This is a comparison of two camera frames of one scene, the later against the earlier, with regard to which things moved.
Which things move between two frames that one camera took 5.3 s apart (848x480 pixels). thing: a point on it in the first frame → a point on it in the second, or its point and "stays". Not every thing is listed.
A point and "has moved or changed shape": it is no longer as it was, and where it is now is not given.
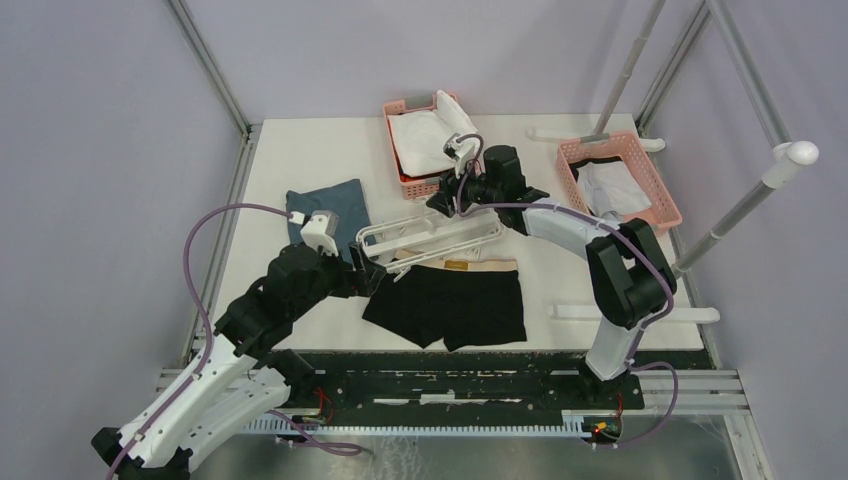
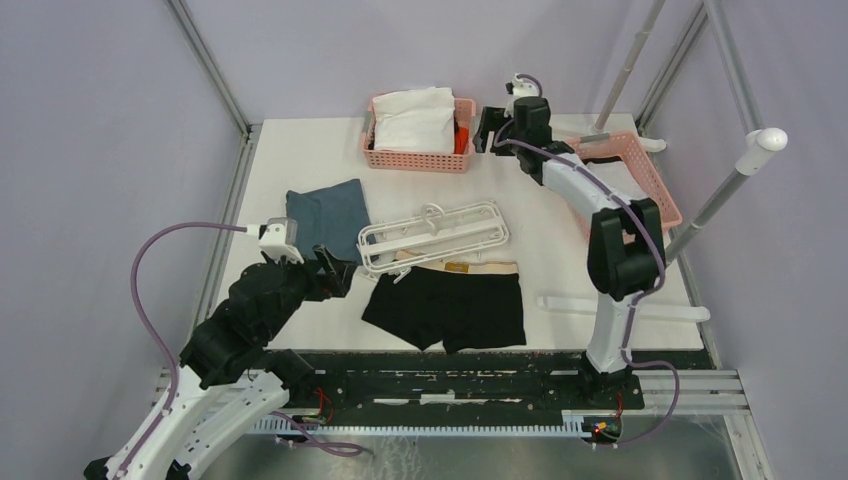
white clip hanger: x=417 y=241 stays
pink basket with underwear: x=617 y=177 stays
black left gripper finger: x=357 y=256 → x=334 y=266
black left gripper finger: x=369 y=281 → x=340 y=282
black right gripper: x=442 y=200 → x=491 y=120
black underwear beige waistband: x=466 y=301 stays
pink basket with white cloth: x=418 y=137 has moved or changed shape
